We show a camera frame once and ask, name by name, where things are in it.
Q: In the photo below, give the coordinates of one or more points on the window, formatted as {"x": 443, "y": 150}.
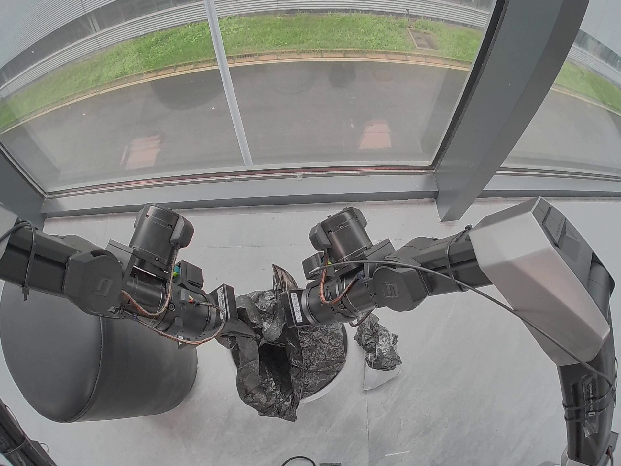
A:
{"x": 339, "y": 114}

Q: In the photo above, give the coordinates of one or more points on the white trash bin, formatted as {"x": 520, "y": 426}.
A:
{"x": 338, "y": 375}

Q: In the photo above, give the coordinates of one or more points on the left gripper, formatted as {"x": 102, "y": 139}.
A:
{"x": 194, "y": 316}

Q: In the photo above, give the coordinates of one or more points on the black plastic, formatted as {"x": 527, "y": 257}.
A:
{"x": 381, "y": 350}

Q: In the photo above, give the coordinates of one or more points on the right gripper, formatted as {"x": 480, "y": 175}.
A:
{"x": 330, "y": 301}

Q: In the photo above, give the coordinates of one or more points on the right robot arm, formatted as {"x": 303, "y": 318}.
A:
{"x": 524, "y": 260}

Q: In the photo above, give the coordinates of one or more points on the flat white paper piece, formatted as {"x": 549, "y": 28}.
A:
{"x": 376, "y": 380}

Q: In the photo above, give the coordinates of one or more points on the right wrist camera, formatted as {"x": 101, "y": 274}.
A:
{"x": 313, "y": 266}

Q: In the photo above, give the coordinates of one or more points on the black plastic bag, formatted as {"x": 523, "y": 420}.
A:
{"x": 271, "y": 372}

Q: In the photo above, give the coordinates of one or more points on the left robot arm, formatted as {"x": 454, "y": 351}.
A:
{"x": 43, "y": 260}

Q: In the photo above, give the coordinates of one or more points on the dark grey round chair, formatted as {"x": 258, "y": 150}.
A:
{"x": 97, "y": 372}

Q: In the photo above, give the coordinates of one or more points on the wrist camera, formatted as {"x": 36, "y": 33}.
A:
{"x": 313, "y": 266}
{"x": 191, "y": 274}

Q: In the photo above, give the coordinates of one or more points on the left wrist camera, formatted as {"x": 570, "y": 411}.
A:
{"x": 191, "y": 274}

